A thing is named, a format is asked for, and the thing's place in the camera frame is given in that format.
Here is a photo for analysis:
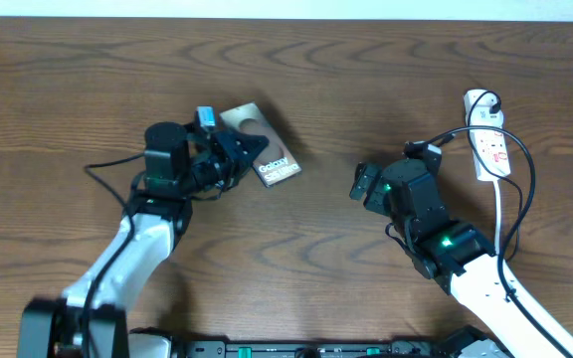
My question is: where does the Galaxy S25 Ultra smartphone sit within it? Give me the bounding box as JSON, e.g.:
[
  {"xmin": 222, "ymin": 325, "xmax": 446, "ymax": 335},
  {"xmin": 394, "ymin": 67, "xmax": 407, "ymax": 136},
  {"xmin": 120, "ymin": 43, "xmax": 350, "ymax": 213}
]
[{"xmin": 219, "ymin": 101, "xmax": 302, "ymax": 189}]

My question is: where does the black USB-C charger cable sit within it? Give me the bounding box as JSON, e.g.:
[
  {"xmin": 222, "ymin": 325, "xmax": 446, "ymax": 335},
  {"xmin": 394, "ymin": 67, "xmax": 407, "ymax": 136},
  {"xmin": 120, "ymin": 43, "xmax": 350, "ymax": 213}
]
[{"xmin": 435, "ymin": 89, "xmax": 524, "ymax": 263}]

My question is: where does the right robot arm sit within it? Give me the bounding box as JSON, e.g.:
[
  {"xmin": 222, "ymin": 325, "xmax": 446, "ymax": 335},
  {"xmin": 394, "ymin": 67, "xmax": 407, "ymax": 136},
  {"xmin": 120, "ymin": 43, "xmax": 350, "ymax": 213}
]
[{"xmin": 350, "ymin": 158, "xmax": 573, "ymax": 357}]

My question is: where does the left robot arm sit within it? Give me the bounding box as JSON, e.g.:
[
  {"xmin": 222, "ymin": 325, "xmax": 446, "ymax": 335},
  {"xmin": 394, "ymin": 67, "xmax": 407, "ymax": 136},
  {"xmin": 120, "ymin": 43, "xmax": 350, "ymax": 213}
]
[{"xmin": 17, "ymin": 122, "xmax": 269, "ymax": 357}]

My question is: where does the white power strip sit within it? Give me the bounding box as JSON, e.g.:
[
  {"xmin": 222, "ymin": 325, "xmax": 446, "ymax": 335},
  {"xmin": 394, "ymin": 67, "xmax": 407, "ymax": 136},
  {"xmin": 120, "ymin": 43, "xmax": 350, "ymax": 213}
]
[{"xmin": 464, "ymin": 89, "xmax": 511, "ymax": 182}]

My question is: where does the white power strip cord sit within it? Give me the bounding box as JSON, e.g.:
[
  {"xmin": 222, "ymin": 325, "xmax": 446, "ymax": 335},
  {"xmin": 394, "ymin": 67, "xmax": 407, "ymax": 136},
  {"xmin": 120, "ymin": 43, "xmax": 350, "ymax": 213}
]
[{"xmin": 491, "ymin": 179, "xmax": 503, "ymax": 255}]

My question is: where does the black right camera cable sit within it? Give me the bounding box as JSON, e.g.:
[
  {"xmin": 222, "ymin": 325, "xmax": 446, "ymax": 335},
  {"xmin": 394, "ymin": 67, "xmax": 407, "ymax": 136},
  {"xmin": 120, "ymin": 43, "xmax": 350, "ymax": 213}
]
[{"xmin": 405, "ymin": 124, "xmax": 573, "ymax": 358}]

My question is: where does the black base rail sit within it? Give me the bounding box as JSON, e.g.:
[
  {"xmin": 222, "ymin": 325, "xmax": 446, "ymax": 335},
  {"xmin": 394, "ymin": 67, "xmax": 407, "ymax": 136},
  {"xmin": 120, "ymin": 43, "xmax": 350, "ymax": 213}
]
[{"xmin": 128, "ymin": 326, "xmax": 511, "ymax": 358}]

